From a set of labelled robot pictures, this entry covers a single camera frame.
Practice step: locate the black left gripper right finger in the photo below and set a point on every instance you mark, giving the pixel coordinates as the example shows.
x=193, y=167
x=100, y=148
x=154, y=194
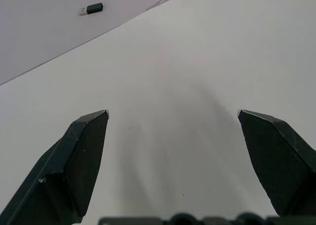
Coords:
x=279, y=160

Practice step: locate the black USB dongle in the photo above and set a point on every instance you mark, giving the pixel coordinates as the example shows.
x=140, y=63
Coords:
x=91, y=9

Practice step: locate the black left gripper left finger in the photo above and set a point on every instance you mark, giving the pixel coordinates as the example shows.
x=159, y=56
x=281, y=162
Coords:
x=61, y=170

